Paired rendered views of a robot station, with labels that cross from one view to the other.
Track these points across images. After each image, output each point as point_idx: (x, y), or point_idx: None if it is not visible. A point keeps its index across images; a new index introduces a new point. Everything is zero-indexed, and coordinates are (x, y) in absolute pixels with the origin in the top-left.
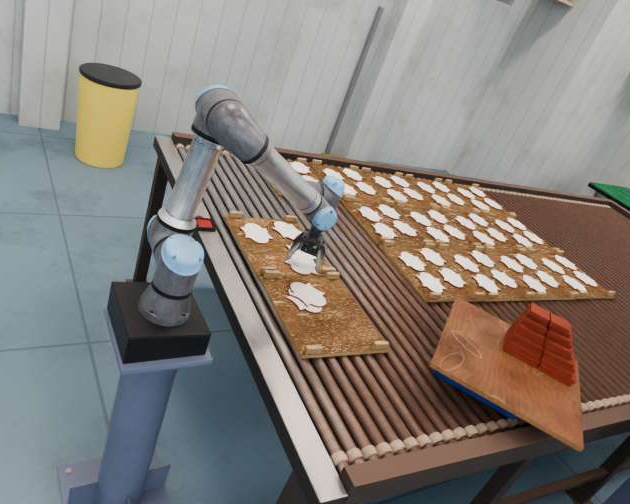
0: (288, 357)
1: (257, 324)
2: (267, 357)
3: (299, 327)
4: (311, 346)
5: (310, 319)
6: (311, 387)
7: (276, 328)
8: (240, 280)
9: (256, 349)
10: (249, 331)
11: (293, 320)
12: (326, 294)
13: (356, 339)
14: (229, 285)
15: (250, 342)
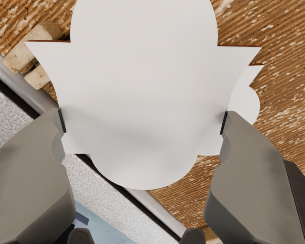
0: (174, 230)
1: (110, 198)
2: (145, 236)
3: (184, 195)
4: (207, 243)
5: (207, 169)
6: None
7: (143, 197)
8: (4, 101)
9: (128, 231)
10: (105, 213)
11: (170, 186)
12: (272, 39)
13: None
14: (0, 133)
15: (115, 226)
